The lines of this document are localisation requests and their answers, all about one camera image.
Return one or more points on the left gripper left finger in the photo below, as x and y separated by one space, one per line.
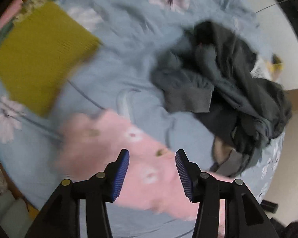
59 217

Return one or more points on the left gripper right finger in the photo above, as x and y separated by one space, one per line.
244 216

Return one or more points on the pink fleece floral garment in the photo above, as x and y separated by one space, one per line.
152 201

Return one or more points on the black sweatshirt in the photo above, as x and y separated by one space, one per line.
246 112

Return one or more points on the dark grey-green sweatshirt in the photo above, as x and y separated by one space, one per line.
186 91

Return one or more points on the yellow and white small cloth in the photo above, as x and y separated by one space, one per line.
268 69

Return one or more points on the mustard yellow knit garment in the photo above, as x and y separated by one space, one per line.
39 54

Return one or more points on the blue-grey floral bed sheet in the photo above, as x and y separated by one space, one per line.
134 35

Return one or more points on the pink pillow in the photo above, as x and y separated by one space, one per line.
10 12

